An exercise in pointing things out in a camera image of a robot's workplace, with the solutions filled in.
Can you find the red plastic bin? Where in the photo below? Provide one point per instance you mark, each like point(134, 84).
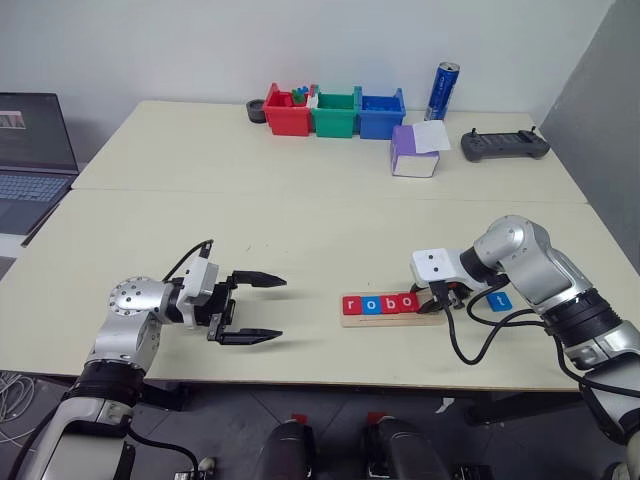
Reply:
point(287, 120)

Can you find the dark rounded shape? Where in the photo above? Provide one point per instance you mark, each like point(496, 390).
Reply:
point(287, 452)
point(405, 450)

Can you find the green plastic bin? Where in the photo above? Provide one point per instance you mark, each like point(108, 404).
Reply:
point(335, 122)

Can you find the white paper sheet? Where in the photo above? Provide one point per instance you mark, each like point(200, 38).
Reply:
point(432, 136)

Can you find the blue letter tile t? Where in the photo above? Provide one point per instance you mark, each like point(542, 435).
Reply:
point(498, 301)

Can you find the red letter tile b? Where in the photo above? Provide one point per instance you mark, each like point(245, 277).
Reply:
point(390, 304)

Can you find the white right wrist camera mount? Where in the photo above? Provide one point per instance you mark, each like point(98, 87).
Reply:
point(435, 262)

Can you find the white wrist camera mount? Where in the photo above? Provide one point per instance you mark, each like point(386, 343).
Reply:
point(435, 262)
point(199, 282)

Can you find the red tab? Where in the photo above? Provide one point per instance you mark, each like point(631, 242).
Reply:
point(377, 417)
point(299, 419)

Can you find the dark grey round cup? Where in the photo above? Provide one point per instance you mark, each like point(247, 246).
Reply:
point(255, 112)

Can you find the white paper scrap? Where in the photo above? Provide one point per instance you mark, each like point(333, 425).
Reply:
point(445, 404)

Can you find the wooden letter tray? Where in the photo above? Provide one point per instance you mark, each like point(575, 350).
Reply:
point(390, 321)

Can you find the black table frame bar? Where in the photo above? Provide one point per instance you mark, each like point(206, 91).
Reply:
point(530, 407)

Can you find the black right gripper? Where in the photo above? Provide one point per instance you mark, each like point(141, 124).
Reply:
point(457, 294)

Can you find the red letter tile o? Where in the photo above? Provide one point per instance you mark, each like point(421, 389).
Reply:
point(408, 303)

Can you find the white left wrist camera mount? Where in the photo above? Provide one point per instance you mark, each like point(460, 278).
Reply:
point(199, 282)

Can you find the grey shoe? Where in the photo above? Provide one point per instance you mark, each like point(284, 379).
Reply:
point(627, 472)

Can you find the blue plastic bin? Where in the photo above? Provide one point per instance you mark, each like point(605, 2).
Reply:
point(380, 125)

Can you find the red letter tile r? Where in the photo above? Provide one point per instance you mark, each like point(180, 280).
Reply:
point(352, 306)

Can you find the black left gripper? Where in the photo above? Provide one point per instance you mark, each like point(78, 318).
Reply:
point(222, 307)

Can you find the blue drink can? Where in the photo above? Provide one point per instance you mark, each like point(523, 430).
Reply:
point(441, 92)

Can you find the blue letter tile o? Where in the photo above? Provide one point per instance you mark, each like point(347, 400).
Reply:
point(371, 305)

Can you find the grey handheld controller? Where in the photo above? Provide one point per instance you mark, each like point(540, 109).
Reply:
point(502, 145)

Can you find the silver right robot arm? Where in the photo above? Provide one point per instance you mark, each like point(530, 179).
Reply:
point(545, 265)

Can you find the purple and white box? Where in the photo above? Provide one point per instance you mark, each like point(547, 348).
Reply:
point(407, 150)

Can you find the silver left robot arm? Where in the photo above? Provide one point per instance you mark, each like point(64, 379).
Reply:
point(125, 325)

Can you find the small coloured toy bricks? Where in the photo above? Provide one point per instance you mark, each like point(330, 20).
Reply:
point(300, 96)

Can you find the dark grey laptop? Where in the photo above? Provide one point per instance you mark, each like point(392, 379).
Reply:
point(30, 145)

